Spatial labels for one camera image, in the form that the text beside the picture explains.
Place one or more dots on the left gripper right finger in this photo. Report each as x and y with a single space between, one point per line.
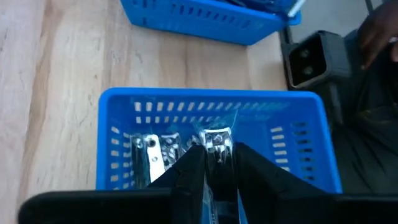
258 186

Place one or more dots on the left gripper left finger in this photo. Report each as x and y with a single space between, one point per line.
188 186

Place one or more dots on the silver nail clipper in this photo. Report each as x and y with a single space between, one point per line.
147 155
216 140

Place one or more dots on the teal and white toothbrush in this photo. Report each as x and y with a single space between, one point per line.
296 8

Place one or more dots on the blue plastic basket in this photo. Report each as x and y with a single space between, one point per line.
217 93
186 30

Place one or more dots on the person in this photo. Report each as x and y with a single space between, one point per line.
373 124

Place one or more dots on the person's hand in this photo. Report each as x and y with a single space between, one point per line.
379 28

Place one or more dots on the black table-level camera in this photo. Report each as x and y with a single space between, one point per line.
335 59

